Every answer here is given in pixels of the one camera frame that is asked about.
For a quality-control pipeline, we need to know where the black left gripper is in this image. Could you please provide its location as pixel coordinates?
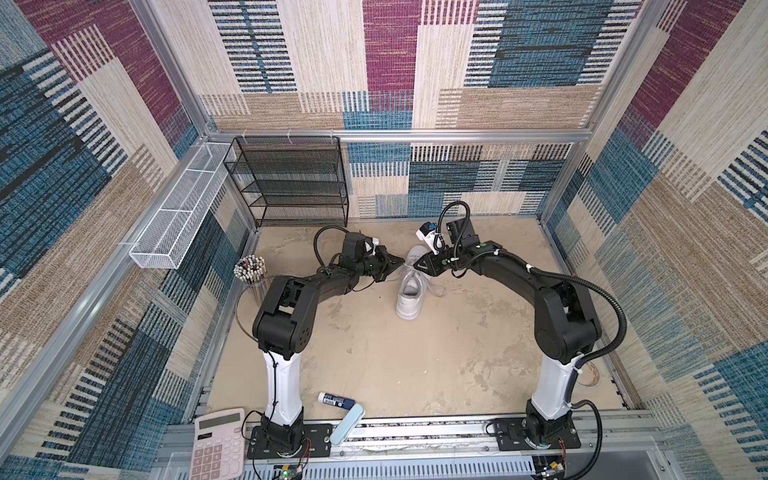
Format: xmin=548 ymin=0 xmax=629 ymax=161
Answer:
xmin=354 ymin=246 xmax=403 ymax=283

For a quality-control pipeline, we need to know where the white leather sneaker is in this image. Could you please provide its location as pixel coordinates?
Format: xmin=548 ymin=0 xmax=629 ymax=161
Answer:
xmin=396 ymin=245 xmax=446 ymax=320

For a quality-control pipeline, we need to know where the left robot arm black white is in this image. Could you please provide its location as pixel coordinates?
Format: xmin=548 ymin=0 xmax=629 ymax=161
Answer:
xmin=252 ymin=227 xmax=405 ymax=454

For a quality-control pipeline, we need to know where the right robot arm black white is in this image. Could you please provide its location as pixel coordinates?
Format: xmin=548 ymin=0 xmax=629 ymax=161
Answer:
xmin=415 ymin=219 xmax=602 ymax=448

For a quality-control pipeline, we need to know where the cup of coloured pencils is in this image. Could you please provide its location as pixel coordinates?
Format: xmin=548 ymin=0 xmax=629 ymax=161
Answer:
xmin=233 ymin=254 xmax=268 ymax=305

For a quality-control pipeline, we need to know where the blue white glue stick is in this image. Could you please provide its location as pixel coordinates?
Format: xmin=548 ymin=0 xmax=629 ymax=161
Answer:
xmin=318 ymin=392 xmax=356 ymax=410

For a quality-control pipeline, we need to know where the light blue eraser block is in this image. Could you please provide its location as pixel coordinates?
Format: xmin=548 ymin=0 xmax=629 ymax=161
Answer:
xmin=329 ymin=404 xmax=365 ymax=446

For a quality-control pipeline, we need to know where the clear tape roll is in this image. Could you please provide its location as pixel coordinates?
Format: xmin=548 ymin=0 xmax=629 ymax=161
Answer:
xmin=577 ymin=362 xmax=601 ymax=389

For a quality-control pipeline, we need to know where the pink desk calculator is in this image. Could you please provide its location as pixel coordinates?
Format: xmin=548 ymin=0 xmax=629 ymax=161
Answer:
xmin=189 ymin=408 xmax=246 ymax=480

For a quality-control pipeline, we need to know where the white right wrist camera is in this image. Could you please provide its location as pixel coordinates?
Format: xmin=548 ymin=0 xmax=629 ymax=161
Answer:
xmin=416 ymin=222 xmax=445 ymax=255

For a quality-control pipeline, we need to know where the black wire mesh shelf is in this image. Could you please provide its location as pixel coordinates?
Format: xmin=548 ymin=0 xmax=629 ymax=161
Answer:
xmin=224 ymin=136 xmax=349 ymax=227

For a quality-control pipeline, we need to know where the black corrugated right cable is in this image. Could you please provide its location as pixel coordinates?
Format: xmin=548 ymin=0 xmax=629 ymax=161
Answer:
xmin=527 ymin=266 xmax=628 ymax=480

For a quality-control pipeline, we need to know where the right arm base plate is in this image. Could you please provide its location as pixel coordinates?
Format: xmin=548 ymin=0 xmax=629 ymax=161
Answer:
xmin=486 ymin=414 xmax=581 ymax=451

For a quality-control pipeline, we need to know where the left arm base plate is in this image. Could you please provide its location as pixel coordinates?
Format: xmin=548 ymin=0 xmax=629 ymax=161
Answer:
xmin=245 ymin=423 xmax=333 ymax=460

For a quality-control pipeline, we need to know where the thin black left cable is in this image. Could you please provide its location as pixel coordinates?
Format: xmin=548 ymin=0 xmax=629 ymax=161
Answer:
xmin=233 ymin=293 xmax=283 ymax=480

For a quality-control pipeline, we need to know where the white wire mesh basket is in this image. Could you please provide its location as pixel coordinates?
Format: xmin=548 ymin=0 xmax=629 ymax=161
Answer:
xmin=129 ymin=142 xmax=229 ymax=270

